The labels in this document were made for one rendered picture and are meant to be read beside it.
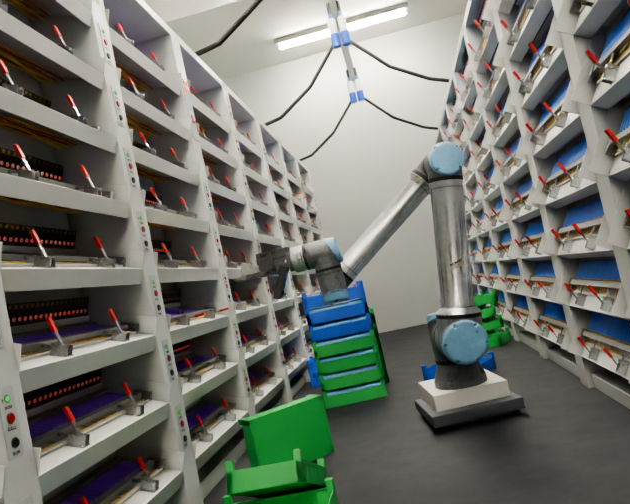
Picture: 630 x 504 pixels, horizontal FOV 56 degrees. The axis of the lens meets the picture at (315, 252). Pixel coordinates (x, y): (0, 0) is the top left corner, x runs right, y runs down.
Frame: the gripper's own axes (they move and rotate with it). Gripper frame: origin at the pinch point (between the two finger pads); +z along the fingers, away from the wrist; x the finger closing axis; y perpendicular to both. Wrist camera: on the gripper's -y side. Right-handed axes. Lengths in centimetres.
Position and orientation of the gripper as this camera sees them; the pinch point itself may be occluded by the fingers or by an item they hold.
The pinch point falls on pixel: (239, 280)
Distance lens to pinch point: 208.1
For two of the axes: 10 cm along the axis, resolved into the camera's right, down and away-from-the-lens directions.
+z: -9.6, 2.5, 1.4
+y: -2.5, -9.7, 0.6
